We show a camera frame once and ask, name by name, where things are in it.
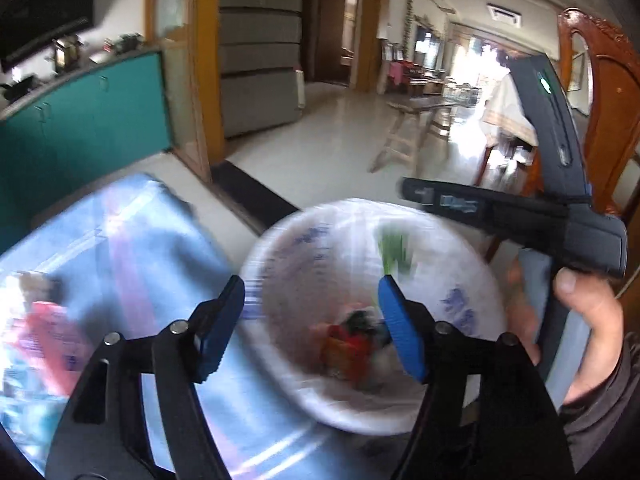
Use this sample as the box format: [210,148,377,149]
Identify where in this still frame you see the wooden framed glass door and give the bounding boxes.
[145,0,226,181]

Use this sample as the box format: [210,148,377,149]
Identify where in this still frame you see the grey refrigerator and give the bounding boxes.
[220,0,305,140]

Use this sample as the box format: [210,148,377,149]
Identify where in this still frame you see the reddish carved wooden chair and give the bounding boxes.
[557,7,640,221]

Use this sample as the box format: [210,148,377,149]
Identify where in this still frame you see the cream tablecloth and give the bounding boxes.
[481,75,538,148]

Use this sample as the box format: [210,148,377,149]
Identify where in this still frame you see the blue striped tablecloth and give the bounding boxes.
[0,174,416,480]

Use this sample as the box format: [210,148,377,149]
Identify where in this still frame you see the person's right hand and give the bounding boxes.
[505,259,628,406]

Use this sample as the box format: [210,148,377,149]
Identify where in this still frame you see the green vegetable scrap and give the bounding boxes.
[377,227,418,276]

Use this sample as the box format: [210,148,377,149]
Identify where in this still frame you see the black range hood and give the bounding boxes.
[0,0,98,73]

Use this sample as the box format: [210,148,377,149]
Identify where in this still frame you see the wooden dining chairs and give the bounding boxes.
[382,37,446,96]

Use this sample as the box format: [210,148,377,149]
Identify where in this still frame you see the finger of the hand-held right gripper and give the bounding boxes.
[397,176,442,212]

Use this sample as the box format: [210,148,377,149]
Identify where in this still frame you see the red packet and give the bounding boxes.
[320,322,373,381]

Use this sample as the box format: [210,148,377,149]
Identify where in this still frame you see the brown interior door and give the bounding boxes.
[314,0,361,86]

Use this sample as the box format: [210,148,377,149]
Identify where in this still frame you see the teal kitchen base cabinets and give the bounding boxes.
[0,50,173,256]

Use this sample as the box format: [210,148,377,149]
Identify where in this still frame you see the white bag-lined waste bin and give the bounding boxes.
[240,197,511,436]

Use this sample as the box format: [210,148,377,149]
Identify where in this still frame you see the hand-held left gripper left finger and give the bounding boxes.
[45,275,246,480]

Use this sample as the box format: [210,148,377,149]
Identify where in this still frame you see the person's right forearm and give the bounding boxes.
[557,332,640,476]

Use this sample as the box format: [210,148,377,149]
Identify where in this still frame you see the wooden stool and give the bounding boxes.
[367,96,461,173]

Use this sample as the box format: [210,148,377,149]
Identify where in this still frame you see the steel stock pot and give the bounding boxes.
[51,36,82,72]

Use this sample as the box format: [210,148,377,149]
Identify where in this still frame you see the dark green snack packet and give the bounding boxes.
[345,309,388,346]

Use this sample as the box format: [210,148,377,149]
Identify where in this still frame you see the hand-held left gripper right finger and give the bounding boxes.
[377,274,576,480]

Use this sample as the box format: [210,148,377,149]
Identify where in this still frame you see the pink plastic bag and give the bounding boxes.
[22,300,96,386]

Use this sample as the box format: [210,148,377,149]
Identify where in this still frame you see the ceiling air conditioner vent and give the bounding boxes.
[486,4,523,28]

